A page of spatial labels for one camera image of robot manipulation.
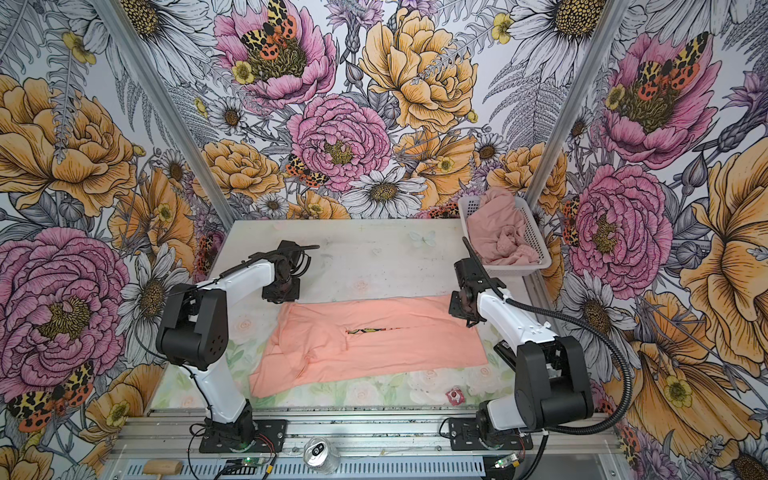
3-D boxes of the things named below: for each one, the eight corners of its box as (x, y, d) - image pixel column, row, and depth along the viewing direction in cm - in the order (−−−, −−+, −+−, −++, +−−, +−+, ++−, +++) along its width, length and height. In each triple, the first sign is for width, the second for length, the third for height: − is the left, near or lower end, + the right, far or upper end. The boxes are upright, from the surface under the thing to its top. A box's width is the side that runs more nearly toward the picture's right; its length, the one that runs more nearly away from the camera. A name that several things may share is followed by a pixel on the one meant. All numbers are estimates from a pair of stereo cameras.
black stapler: (515, 372, 86) (519, 368, 83) (494, 348, 91) (497, 343, 88) (521, 368, 87) (525, 363, 84) (499, 344, 92) (503, 339, 89)
